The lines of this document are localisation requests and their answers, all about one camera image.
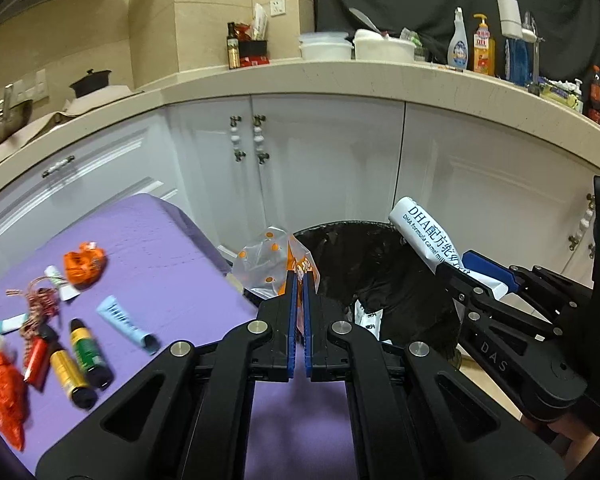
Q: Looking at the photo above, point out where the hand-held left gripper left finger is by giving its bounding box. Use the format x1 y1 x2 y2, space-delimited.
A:
35 271 301 480

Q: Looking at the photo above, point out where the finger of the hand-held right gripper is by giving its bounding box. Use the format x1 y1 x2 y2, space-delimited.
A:
461 249 596 341
435 261 588 423

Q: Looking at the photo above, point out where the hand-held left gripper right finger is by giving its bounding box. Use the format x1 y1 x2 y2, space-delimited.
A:
302 272 566 480

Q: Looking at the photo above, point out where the clear orange-dotted plastic bag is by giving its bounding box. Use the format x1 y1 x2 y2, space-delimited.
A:
230 226 321 301

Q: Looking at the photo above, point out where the white powder sachet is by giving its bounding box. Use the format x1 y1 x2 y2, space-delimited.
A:
388 196 511 301

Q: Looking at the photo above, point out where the black-lined trash bin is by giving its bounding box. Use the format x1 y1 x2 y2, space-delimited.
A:
291 220 463 361

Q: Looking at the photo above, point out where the orange wrapper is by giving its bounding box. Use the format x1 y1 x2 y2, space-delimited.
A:
62 242 107 289

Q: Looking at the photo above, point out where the red checked ribbon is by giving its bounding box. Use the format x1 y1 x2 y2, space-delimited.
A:
6 282 63 356

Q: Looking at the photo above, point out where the white printed paper scrap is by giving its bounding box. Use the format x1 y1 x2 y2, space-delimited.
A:
352 300 385 343

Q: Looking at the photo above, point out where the white cabinet door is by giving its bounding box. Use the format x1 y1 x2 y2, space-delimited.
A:
252 96 407 233
405 102 598 291
165 102 255 261

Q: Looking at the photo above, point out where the light blue tube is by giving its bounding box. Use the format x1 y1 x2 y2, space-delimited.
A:
96 295 158 355

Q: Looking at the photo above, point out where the yellow white packet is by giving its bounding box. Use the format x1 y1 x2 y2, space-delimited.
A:
539 79 583 111

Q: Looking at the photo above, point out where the blue cloth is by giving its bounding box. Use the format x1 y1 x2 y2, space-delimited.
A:
505 37 533 86

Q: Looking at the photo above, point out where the metal faucet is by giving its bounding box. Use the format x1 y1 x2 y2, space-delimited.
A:
522 10 547 96

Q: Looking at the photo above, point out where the yellow dish soap bottle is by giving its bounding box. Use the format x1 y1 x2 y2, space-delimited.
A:
472 13 496 76

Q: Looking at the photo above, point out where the white spray bottle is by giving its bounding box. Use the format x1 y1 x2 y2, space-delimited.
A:
447 7 469 72

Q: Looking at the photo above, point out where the gold black small bottle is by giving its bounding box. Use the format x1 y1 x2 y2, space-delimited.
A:
49 347 98 408

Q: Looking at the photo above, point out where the green white packet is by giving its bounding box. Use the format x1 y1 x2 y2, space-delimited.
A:
400 27 429 61

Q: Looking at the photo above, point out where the white green-print tube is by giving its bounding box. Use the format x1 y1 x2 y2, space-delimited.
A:
44 265 79 302

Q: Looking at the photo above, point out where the white round tub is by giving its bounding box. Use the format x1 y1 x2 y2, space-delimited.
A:
353 29 417 63

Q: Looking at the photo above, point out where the white cabinet drawer front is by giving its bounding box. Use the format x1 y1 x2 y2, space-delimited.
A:
0 110 181 241

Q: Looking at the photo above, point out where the beige stone countertop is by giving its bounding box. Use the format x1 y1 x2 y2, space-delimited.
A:
0 57 600 206

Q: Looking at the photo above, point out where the white tap water filter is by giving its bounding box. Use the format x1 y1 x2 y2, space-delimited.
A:
496 0 537 43

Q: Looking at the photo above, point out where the red black-capped cylinder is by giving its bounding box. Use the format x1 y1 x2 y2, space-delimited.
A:
24 325 61 391

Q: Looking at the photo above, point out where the red box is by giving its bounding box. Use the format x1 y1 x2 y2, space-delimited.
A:
238 39 271 67

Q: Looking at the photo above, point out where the white spatula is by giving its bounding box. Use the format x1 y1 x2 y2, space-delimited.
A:
348 7 383 36

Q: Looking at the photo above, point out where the dark sauce bottle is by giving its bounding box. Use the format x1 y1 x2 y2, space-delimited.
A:
226 21 243 70

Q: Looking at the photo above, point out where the small teal-capped tube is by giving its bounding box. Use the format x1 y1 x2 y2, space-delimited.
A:
0 312 30 335

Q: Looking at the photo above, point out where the beige stove cover cloth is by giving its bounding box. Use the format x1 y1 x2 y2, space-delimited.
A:
10 86 146 146

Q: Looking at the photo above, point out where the red mesh bag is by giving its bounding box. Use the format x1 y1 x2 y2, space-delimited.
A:
0 335 31 451

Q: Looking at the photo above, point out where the white paper packet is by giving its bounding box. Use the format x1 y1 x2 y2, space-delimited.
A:
250 3 270 41

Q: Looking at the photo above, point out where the black lidded pot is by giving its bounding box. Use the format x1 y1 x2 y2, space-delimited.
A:
69 68 112 100

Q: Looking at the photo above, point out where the metal wok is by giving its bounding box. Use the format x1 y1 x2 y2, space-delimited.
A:
0 85 35 156

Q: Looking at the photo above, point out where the beaded cabinet door handle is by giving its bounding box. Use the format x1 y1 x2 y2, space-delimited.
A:
230 115 246 163
569 192 597 251
252 115 270 165

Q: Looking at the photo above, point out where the metal drawer handle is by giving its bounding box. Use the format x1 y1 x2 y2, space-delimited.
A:
41 155 76 178

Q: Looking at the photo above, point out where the beige wall switch panel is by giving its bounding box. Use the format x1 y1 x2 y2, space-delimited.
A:
12 69 48 101

